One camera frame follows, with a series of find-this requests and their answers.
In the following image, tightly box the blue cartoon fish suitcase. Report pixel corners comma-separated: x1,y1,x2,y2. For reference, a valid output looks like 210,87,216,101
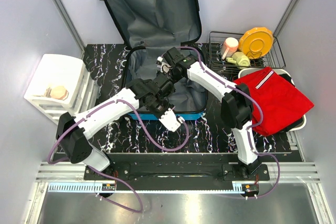
101,0,207,120

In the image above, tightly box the pink round cosmetic item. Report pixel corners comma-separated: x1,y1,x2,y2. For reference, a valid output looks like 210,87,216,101
50,86,69,100

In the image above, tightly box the black garment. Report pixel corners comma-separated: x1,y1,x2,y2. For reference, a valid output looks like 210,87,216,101
280,73,307,132

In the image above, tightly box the red garment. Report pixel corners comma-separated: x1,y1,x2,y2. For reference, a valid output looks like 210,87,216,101
234,67,314,136

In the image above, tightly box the small white pink box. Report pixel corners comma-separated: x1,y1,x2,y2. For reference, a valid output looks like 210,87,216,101
44,87,52,98

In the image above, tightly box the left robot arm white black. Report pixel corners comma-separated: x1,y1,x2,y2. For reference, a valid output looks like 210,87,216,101
56,73,181,180

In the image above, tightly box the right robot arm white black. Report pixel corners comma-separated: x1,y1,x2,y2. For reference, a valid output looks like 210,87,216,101
157,47,260,180

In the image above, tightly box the pink plastic cup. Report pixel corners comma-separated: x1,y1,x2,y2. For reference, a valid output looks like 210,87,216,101
220,37,239,60

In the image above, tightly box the black marbled table mat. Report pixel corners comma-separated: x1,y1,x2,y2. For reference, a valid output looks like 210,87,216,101
56,42,292,154

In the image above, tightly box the light green cup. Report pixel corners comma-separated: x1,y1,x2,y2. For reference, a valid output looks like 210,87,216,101
226,51,250,69

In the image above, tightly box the white rectangular plastic basin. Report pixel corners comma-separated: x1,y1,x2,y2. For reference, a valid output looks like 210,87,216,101
238,68,307,132

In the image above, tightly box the orange round plate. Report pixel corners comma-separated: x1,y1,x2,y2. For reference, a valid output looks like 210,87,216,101
238,27,274,60

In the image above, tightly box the white drawer organizer box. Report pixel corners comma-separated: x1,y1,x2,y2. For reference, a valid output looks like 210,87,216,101
24,54,100,124

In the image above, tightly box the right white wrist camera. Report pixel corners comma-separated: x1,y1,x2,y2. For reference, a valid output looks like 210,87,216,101
156,56,172,73

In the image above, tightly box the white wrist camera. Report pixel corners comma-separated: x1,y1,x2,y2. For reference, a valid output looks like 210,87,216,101
156,56,172,73
159,109,184,132

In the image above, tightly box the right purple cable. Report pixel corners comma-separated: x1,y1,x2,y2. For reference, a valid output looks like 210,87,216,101
161,46,281,200

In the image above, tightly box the purple cable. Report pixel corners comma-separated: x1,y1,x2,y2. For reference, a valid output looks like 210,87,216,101
47,99,190,213
161,46,281,200

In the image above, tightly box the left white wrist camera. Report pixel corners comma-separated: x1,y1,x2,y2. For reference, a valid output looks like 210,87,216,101
159,109,184,132

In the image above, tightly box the black wire dish rack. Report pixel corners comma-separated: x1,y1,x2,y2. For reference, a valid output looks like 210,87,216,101
208,31,286,74

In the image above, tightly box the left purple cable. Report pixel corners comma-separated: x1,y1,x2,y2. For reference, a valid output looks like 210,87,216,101
47,99,190,213

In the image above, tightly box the aluminium rail frame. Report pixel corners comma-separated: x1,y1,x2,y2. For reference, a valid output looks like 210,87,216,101
36,151,320,195

